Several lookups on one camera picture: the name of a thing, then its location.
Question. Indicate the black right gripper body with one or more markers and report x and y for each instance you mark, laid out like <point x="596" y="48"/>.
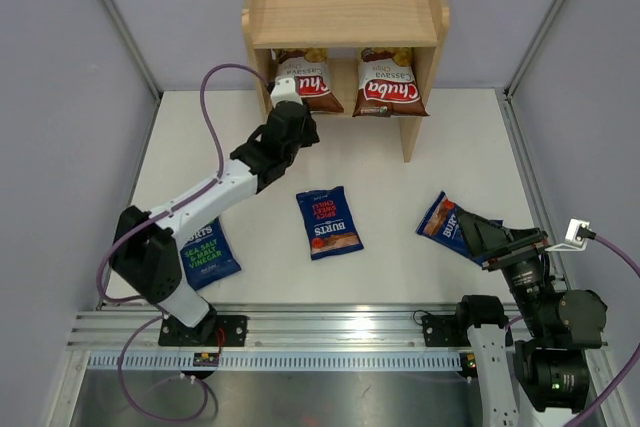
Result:
<point x="522" y="262"/>

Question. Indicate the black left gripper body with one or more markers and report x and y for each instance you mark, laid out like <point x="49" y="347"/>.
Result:
<point x="308" y="136"/>

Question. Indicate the Chuba cassava chips bag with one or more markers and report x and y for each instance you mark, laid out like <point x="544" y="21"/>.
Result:
<point x="387" y="84"/>
<point x="310" y="70"/>

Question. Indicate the blue burts spicy chilli bag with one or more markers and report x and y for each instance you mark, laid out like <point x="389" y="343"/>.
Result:
<point x="440" y="225"/>
<point x="328" y="223"/>

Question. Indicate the blue Burts sea salt vinegar bag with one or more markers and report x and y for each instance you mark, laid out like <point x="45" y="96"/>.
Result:
<point x="207" y="256"/>

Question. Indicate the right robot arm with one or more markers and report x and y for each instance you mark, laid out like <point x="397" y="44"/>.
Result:
<point x="551" y="367"/>

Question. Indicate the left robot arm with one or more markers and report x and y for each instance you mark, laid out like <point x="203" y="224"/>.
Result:
<point x="147" y="244"/>

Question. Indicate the wooden two-tier shelf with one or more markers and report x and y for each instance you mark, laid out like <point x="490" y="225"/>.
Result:
<point x="343" y="26"/>

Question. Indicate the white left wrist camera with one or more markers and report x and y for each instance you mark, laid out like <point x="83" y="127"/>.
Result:
<point x="284" y="89"/>

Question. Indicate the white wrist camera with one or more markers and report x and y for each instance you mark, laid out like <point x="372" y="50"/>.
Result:
<point x="576" y="237"/>
<point x="284" y="89"/>

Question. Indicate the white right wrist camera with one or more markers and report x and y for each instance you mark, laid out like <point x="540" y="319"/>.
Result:
<point x="576" y="237"/>

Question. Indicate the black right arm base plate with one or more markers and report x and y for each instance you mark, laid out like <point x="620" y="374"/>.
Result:
<point x="441" y="330"/>

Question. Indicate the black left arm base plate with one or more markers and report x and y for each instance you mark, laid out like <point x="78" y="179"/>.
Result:
<point x="230" y="330"/>

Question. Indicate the left aluminium frame post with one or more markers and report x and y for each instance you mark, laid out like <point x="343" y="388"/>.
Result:
<point x="119" y="24"/>

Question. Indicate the aluminium frame post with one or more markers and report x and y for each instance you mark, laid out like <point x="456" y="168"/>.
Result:
<point x="119" y="24"/>
<point x="550" y="16"/>

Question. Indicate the slotted grey cable duct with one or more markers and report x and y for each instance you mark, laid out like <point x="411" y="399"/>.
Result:
<point x="273" y="361"/>

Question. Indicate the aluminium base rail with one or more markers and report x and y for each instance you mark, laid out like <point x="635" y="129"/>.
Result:
<point x="271" y="327"/>

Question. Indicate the right aluminium frame post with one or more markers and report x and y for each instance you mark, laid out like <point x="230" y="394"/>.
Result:
<point x="550" y="16"/>

